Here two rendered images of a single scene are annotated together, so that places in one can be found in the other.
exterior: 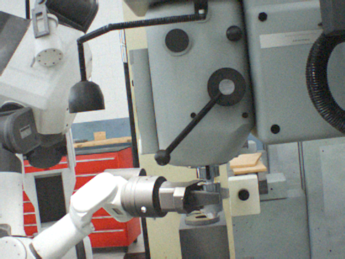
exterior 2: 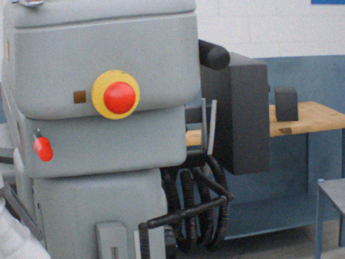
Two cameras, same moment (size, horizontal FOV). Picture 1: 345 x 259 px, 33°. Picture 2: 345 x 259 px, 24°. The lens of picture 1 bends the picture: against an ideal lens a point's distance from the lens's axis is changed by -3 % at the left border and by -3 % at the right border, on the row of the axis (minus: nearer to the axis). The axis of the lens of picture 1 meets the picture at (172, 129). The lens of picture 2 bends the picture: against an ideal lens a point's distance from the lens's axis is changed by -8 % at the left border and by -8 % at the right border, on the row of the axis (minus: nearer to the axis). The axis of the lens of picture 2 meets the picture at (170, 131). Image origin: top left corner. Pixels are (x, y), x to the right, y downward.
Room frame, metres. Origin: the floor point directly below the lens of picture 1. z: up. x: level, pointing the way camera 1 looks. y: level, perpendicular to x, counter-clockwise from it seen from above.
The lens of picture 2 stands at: (1.47, 1.22, 1.94)
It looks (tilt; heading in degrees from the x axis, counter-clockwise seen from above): 12 degrees down; 253
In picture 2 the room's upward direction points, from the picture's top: 3 degrees counter-clockwise
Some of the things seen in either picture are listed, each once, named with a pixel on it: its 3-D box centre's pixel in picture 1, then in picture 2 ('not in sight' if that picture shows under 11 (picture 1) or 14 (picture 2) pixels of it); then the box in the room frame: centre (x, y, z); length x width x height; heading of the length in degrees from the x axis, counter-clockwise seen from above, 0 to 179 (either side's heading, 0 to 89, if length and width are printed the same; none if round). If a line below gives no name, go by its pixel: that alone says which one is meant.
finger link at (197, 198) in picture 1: (204, 198); not in sight; (1.19, -0.05, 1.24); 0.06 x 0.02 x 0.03; 64
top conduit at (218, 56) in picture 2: not in sight; (173, 43); (1.06, -0.09, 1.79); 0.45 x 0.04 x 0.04; 87
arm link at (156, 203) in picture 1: (170, 197); not in sight; (1.25, 0.02, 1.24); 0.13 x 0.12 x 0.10; 154
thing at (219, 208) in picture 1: (210, 199); not in sight; (1.21, -0.06, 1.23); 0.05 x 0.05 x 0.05
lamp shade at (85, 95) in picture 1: (85, 95); not in sight; (1.20, 0.16, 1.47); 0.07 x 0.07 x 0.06
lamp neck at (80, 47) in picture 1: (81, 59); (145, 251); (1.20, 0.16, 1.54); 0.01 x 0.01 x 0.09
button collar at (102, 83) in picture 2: not in sight; (114, 94); (1.22, 0.17, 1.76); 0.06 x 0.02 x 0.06; 177
